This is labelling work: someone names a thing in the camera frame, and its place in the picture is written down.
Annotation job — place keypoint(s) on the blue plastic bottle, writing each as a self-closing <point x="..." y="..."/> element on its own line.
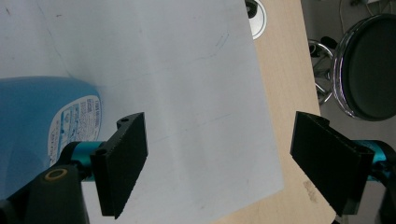
<point x="37" y="130"/>

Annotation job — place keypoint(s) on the black round stool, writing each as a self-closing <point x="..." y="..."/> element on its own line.
<point x="365" y="67"/>

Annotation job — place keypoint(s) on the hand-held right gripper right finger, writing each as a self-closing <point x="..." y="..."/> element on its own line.
<point x="330" y="161"/>

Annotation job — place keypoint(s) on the white mat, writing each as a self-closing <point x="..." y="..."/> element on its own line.
<point x="174" y="93"/>

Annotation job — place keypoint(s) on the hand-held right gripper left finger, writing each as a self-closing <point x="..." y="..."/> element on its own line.
<point x="120" y="165"/>

